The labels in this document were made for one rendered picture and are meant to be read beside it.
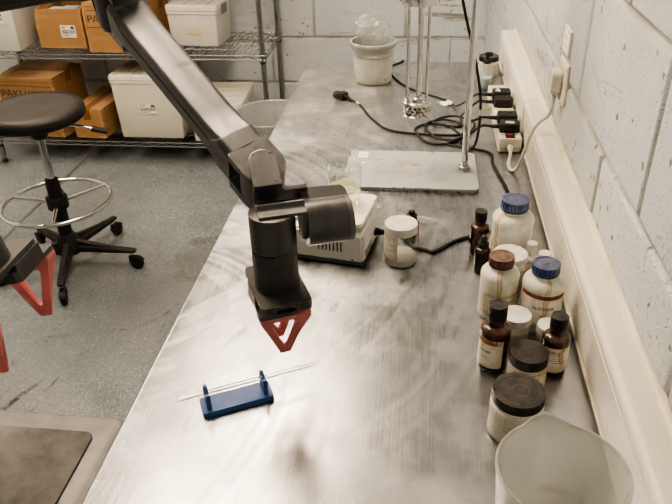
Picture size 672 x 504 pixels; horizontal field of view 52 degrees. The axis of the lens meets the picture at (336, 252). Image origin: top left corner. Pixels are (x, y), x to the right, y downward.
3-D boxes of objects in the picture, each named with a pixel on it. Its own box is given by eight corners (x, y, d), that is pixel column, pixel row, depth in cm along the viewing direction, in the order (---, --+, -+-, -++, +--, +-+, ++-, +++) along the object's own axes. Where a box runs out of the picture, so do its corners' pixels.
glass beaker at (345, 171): (326, 214, 126) (325, 171, 121) (328, 198, 131) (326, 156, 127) (365, 214, 125) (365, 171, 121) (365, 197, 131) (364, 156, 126)
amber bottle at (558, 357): (532, 362, 103) (540, 309, 97) (556, 357, 103) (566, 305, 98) (545, 379, 99) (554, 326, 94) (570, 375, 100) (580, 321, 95)
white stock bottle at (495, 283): (470, 304, 115) (475, 248, 109) (504, 298, 116) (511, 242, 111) (486, 326, 110) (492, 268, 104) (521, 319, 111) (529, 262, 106)
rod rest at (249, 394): (204, 419, 94) (200, 400, 93) (199, 403, 97) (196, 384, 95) (274, 400, 97) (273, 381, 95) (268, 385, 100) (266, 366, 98)
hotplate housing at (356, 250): (260, 254, 130) (256, 217, 126) (284, 221, 141) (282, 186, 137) (374, 270, 125) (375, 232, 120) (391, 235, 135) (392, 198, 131)
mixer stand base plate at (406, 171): (341, 189, 153) (340, 185, 152) (350, 153, 169) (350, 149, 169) (479, 193, 149) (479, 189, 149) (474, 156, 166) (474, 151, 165)
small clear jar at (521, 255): (507, 272, 123) (511, 240, 120) (531, 287, 119) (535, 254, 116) (482, 282, 121) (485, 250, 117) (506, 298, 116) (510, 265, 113)
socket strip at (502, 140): (497, 153, 167) (499, 135, 165) (486, 97, 201) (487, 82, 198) (520, 153, 166) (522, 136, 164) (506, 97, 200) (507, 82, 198)
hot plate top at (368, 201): (297, 221, 125) (297, 217, 124) (318, 192, 134) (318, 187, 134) (361, 229, 122) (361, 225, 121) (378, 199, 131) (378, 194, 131)
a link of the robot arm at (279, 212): (243, 196, 85) (250, 218, 80) (299, 189, 86) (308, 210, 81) (249, 244, 88) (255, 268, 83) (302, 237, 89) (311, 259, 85)
